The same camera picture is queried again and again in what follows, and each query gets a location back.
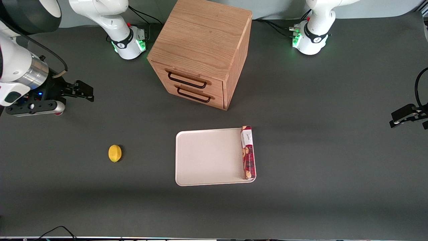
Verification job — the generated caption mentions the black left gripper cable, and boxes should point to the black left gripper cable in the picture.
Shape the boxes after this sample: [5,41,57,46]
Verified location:
[414,67,428,108]

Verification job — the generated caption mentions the black metal drawer handle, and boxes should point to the black metal drawer handle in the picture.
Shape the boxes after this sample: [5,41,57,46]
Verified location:
[168,71,207,89]
[177,87,212,103]

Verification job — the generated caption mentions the black arm base cable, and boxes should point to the black arm base cable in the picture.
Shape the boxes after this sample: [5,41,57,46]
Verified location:
[252,18,295,31]
[128,5,164,41]
[266,21,296,38]

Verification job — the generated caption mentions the white plastic tray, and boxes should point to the white plastic tray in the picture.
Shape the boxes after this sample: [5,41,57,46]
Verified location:
[175,128,257,186]

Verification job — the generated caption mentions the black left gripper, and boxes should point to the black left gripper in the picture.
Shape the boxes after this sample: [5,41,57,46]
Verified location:
[389,104,428,130]

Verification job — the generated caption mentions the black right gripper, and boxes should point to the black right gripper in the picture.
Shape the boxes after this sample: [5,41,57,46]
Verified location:
[25,69,95,102]

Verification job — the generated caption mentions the red cookie box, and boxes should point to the red cookie box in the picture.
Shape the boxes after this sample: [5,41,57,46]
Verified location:
[240,126,256,181]

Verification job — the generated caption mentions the black right arm wrist cable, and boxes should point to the black right arm wrist cable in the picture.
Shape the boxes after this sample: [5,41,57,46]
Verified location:
[13,32,69,79]

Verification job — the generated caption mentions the black cable at table edge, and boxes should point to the black cable at table edge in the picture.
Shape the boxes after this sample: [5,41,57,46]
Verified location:
[33,225,78,241]

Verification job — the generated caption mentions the wooden two-drawer cabinet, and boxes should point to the wooden two-drawer cabinet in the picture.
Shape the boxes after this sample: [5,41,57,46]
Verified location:
[147,0,253,111]

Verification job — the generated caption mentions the black right arm base cable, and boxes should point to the black right arm base cable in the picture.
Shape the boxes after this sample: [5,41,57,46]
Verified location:
[128,5,164,41]

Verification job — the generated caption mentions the black left arm base cable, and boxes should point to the black left arm base cable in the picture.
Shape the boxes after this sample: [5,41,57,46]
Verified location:
[266,21,296,38]
[252,18,295,31]

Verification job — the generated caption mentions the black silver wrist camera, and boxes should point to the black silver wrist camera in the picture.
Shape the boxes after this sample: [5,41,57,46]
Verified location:
[5,100,66,117]

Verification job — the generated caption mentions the yellow lemon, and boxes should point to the yellow lemon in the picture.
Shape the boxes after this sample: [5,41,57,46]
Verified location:
[108,144,122,163]

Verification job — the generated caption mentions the dark grey table mat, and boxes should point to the dark grey table mat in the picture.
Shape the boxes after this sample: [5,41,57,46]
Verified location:
[0,12,428,239]

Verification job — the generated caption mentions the wooden drawer front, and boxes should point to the wooden drawer front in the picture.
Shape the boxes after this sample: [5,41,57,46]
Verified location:
[157,65,224,97]
[166,83,224,109]

